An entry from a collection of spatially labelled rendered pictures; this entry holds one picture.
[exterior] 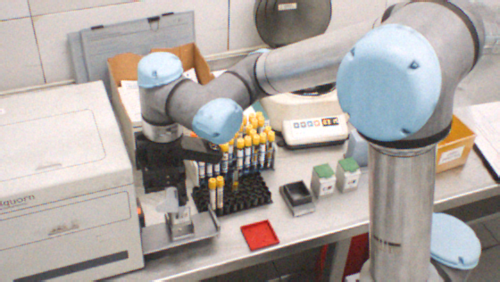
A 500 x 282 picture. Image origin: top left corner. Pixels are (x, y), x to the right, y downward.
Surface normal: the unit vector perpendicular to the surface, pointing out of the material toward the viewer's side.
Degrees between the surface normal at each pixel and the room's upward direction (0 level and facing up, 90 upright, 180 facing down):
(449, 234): 8
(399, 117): 83
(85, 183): 89
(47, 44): 90
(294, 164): 0
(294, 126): 25
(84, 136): 0
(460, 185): 0
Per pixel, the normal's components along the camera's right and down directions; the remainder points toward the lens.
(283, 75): -0.65, 0.43
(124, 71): 0.39, 0.61
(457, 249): 0.16, -0.78
